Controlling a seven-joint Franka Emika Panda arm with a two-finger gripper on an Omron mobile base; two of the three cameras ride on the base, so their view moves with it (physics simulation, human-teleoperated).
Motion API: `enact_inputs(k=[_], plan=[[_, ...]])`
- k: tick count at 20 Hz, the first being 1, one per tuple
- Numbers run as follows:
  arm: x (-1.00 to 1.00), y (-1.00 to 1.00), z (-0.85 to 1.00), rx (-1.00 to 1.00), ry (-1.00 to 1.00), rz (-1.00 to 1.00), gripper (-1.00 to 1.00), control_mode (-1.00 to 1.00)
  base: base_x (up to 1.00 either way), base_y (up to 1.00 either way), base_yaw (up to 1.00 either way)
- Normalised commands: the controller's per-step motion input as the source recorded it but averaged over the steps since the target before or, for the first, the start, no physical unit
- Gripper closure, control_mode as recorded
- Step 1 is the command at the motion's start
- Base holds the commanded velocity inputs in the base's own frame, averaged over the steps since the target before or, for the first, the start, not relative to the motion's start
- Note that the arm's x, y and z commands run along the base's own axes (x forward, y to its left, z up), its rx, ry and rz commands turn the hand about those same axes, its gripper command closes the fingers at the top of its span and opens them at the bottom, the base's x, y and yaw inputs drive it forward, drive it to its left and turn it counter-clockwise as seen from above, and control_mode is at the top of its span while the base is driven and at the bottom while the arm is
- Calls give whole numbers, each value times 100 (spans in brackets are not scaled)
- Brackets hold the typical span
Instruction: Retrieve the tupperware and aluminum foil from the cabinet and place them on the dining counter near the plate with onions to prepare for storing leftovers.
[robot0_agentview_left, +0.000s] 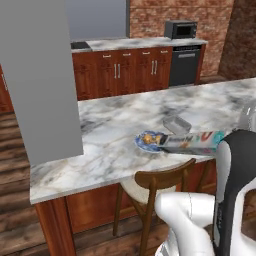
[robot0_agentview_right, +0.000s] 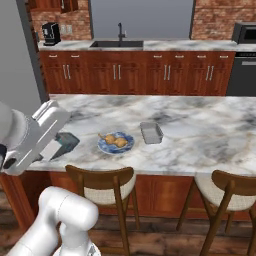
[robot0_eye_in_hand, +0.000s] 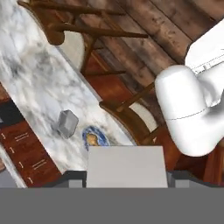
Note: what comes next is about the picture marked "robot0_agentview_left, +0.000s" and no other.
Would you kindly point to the red-brown cupboard run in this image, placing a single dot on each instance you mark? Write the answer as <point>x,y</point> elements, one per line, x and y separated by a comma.
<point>123,73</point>

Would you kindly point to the black dishwasher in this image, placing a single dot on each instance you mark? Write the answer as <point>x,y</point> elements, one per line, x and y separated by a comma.
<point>185,66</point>

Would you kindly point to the large grey cabinet panel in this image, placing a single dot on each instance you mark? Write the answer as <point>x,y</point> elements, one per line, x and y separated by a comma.
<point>36,76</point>

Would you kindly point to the aluminum foil box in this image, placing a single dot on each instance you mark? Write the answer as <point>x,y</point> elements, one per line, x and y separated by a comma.
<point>191,141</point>

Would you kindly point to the red-brown wooden island base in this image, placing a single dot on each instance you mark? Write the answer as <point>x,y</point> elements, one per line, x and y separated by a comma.
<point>90,210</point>

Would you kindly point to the grey window panel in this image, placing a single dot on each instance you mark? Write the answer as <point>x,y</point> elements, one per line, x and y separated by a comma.
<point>96,18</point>

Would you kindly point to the dark grey microwave oven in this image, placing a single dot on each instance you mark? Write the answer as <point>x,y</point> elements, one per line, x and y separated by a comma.
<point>180,30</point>

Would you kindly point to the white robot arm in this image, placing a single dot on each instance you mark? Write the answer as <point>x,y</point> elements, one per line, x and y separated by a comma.
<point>186,216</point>

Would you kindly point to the dark sink basin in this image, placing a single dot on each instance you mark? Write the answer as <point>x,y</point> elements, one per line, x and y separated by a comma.
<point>80,45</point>

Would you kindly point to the blue patterned plate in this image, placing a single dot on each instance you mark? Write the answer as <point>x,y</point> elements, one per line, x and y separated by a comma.
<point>143,144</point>

